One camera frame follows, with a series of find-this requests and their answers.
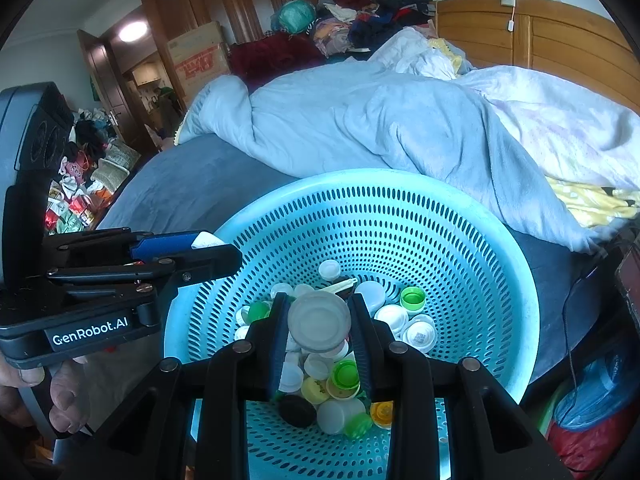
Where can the blue plastic bag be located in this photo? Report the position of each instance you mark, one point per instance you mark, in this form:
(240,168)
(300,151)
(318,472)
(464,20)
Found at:
(600,395)

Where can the light blue duvet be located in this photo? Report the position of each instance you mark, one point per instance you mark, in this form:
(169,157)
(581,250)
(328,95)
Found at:
(375,120)

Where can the wooden headboard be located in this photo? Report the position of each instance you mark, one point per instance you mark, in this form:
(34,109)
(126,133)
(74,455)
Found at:
(565,40)

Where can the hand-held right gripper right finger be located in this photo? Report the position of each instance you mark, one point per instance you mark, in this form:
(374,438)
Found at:
(361,355)

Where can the yellow printed cloth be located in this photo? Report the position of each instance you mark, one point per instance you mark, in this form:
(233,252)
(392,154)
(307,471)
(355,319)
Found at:
(590,200)

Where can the light blue perforated basket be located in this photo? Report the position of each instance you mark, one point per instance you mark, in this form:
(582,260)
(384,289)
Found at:
(375,220)

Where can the cardboard box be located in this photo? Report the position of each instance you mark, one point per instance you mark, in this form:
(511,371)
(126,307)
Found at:
(197,60)

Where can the translucent grey bottle cap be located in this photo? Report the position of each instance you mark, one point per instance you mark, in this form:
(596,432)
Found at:
(320,322)

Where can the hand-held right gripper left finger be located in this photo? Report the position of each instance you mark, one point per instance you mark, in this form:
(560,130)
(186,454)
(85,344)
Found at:
(279,350)

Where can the round ceiling lamp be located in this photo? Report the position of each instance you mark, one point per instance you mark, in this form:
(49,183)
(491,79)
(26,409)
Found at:
(132,30)

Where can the red plastic bag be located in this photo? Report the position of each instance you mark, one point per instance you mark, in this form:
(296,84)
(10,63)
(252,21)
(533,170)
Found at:
(595,445)

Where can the white bottle cap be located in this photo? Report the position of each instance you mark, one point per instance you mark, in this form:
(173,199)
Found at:
(207,240)

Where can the grey-blue bed sheet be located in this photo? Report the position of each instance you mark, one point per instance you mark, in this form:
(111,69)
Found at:
(200,195)

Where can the teal bundle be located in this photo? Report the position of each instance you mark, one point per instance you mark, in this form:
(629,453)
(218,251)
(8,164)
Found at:
(295,16)

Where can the dark red blanket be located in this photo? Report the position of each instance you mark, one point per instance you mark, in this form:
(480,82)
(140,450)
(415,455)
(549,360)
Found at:
(270,57)

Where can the dark wooden door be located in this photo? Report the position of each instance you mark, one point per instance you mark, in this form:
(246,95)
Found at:
(102,85)

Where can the pile of mixed bottle caps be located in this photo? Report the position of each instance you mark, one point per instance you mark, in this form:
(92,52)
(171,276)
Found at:
(395,317)

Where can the cluttered side table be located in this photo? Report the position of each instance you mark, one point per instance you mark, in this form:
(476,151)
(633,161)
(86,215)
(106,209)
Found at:
(80,200)

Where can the person's left hand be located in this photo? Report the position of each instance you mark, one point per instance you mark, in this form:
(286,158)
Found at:
(67,390)

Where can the dark brown nightstand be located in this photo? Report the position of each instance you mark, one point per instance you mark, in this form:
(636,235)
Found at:
(630,285)

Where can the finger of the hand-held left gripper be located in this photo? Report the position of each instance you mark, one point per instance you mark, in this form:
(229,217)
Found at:
(210,260)
(165,245)

